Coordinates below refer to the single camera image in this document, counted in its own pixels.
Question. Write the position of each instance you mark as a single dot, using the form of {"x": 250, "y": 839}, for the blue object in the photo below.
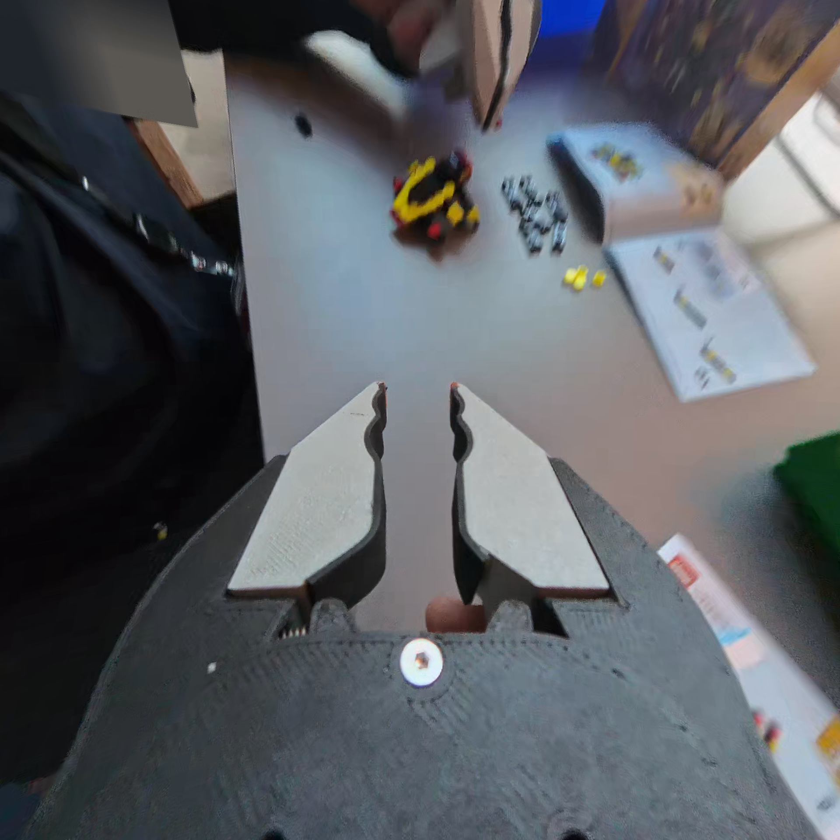
{"x": 571, "y": 16}

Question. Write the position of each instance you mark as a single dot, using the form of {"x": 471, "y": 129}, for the small black round object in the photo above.
{"x": 302, "y": 123}

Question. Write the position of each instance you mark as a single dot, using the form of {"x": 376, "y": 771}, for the yellow black red lego model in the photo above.
{"x": 433, "y": 200}

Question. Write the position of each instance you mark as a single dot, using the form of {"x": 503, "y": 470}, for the dark printed board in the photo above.
{"x": 709, "y": 72}

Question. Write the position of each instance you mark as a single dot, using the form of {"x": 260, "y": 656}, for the lego set box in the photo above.
{"x": 656, "y": 203}

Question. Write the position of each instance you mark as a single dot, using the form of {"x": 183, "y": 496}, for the folded lego leaflet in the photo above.
{"x": 774, "y": 676}

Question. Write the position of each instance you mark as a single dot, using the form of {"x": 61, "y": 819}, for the pile of black lego parts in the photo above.
{"x": 535, "y": 213}

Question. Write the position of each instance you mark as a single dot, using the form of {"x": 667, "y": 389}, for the person's left hand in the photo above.
{"x": 413, "y": 29}

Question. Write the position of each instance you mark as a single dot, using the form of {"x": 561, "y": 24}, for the open lego instruction booklet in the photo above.
{"x": 722, "y": 315}

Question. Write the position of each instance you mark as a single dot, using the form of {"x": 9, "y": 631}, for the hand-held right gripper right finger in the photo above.
{"x": 525, "y": 505}

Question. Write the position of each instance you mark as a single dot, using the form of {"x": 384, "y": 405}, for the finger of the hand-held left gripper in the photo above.
{"x": 523, "y": 39}
{"x": 485, "y": 52}

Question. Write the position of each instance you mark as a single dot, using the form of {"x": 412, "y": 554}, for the green plastic bin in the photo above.
{"x": 814, "y": 485}

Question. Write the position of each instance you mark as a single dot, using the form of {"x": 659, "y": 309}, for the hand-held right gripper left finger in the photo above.
{"x": 308, "y": 505}

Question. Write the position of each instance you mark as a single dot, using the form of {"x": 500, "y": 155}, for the white cabinet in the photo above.
{"x": 807, "y": 157}

